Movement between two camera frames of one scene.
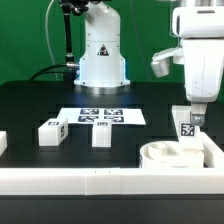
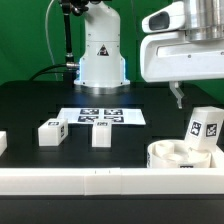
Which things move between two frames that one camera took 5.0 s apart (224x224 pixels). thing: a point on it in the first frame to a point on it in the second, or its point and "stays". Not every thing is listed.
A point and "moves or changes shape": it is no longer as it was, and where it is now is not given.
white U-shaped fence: (99, 181) stays
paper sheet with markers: (117, 115) stays
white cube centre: (102, 133) stays
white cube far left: (53, 132) stays
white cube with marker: (189, 134) to (204, 129)
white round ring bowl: (164, 154) moves or changes shape
